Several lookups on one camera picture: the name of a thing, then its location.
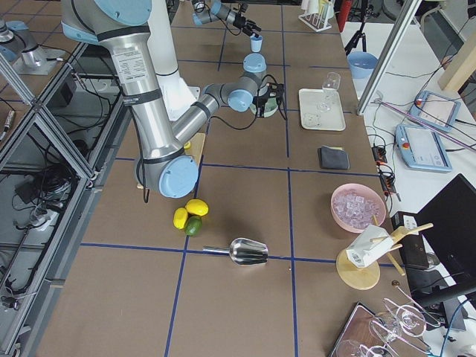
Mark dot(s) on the black tripod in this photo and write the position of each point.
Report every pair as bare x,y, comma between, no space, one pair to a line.
359,35

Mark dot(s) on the yellow lemon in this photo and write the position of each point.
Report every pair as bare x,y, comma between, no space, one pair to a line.
197,207
180,218

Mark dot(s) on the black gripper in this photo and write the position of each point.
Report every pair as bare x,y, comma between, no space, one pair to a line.
263,101
242,21

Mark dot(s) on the yellow lemon upper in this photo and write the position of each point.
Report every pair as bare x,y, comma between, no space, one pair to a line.
197,207

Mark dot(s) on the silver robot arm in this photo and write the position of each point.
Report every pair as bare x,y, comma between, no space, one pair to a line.
216,11
138,37

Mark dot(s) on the white wire rack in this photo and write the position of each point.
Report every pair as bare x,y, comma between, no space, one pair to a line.
317,14

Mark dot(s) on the white box on stand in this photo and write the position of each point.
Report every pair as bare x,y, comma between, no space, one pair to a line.
369,246

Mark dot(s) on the green ceramic bowl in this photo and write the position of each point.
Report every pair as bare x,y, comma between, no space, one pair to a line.
269,109

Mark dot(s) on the grey folded cloth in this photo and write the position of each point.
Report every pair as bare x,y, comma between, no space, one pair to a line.
333,159

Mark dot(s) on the hanging glasses on rack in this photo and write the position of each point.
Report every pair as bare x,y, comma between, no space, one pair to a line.
396,331

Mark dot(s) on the white pedestal column base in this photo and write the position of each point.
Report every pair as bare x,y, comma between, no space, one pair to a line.
176,93

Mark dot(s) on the pink bowl of ice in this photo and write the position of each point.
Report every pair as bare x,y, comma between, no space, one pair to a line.
355,206

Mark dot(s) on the light blue plastic cup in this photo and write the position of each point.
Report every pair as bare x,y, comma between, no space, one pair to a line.
256,42

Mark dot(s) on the wooden cutting board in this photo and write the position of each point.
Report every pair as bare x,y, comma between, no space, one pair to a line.
196,150

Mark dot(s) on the cream bear tray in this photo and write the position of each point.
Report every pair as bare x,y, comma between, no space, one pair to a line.
312,118

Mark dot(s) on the green lime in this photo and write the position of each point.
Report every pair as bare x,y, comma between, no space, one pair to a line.
193,225

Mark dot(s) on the metal ice scoop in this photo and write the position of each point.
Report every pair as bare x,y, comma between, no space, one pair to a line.
243,251

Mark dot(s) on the near blue teach pendant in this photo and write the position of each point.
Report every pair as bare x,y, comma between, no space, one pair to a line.
421,149

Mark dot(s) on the aluminium frame post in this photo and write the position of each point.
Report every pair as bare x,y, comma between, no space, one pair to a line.
396,35

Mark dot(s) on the yellow lemon lower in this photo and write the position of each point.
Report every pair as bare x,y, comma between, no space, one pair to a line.
180,218

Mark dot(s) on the blue teach pendant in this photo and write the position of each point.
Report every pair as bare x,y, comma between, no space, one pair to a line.
421,149
436,110

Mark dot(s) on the wooden cup stand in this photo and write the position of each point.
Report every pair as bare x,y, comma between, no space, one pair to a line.
367,278

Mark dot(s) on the blue plastic basin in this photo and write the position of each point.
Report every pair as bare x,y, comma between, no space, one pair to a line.
361,64

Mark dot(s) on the clear wine glass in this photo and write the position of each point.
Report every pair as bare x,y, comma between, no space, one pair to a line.
330,88

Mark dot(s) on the black monitor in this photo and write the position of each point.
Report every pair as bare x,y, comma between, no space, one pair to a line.
452,239

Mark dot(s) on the far blue teach pendant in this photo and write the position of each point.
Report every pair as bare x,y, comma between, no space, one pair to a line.
436,110

